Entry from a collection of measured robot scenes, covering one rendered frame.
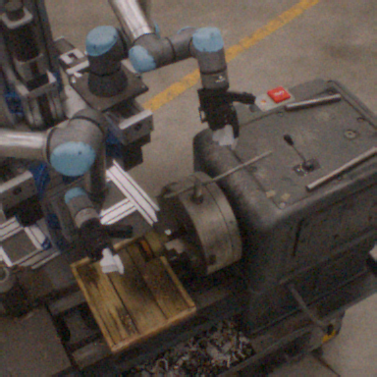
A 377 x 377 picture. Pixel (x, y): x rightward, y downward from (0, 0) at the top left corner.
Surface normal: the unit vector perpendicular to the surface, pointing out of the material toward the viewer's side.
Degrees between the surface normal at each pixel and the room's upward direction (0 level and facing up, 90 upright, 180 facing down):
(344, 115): 0
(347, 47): 0
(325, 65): 0
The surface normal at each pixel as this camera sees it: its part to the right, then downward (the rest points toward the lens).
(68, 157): -0.09, 0.76
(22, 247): -0.02, -0.65
